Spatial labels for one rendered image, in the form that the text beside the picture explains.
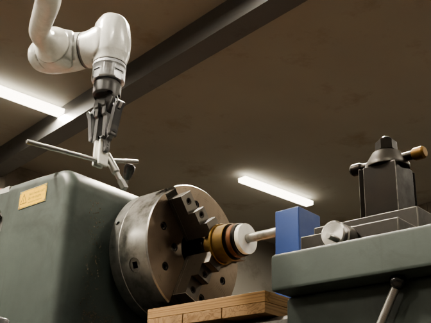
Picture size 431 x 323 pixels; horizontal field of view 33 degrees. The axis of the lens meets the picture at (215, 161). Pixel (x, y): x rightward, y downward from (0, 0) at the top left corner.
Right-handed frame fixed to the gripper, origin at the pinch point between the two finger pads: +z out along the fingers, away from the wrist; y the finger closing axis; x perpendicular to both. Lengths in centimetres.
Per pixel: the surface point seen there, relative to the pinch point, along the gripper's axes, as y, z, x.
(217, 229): 33.2, 24.5, 8.4
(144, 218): 21.9, 22.9, -3.3
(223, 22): -169, -238, 237
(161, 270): 23.4, 33.9, 1.3
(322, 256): 78, 44, -18
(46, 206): -0.4, 18.3, -14.0
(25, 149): -480, -233, 280
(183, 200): 27.4, 18.0, 3.2
